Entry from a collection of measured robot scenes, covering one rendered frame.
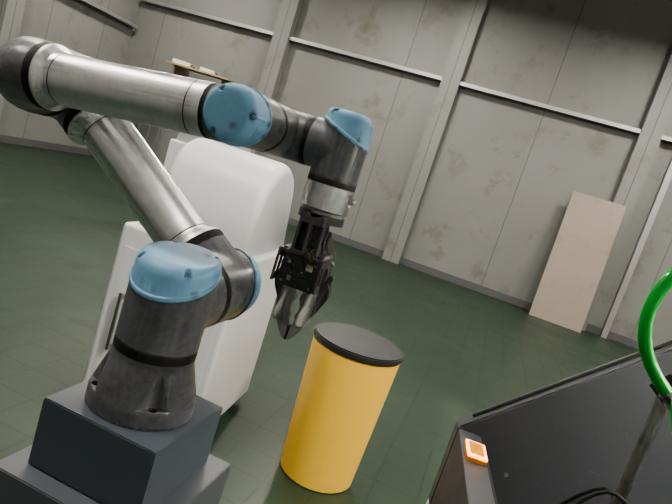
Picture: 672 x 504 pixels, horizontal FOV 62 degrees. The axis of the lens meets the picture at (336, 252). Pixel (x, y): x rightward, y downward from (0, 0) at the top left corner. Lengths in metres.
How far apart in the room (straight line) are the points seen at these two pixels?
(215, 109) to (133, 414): 0.41
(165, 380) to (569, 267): 8.75
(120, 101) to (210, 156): 1.62
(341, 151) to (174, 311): 0.32
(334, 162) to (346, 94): 9.39
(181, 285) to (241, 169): 1.64
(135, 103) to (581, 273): 8.82
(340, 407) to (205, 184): 1.05
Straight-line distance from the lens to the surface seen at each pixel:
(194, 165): 2.42
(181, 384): 0.82
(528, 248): 9.65
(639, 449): 0.88
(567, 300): 9.33
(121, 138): 1.00
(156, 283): 0.76
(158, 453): 0.79
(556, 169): 9.69
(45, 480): 0.89
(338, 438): 2.40
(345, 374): 2.27
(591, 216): 9.47
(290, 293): 0.89
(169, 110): 0.79
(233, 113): 0.72
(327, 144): 0.82
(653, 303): 0.68
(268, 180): 2.33
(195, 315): 0.78
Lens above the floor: 1.31
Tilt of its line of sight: 9 degrees down
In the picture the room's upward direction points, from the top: 18 degrees clockwise
